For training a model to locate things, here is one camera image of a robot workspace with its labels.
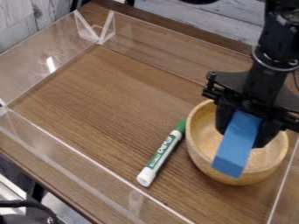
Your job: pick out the black table leg bracket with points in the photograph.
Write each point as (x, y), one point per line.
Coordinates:
(40, 212)

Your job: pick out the brown wooden bowl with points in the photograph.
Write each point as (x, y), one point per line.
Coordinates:
(268, 166)

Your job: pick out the clear acrylic tray walls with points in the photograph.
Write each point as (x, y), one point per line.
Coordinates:
(92, 91)

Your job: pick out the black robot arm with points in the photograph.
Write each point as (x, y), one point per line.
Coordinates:
(279, 37)

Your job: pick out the blue rectangular block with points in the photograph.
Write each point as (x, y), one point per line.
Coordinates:
(236, 144)

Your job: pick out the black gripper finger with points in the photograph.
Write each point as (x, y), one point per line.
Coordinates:
(267, 130)
(224, 112)

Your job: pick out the green and white marker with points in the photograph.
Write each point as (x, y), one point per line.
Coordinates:
(153, 165)

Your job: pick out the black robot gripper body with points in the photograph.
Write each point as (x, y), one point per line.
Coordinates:
(257, 91)

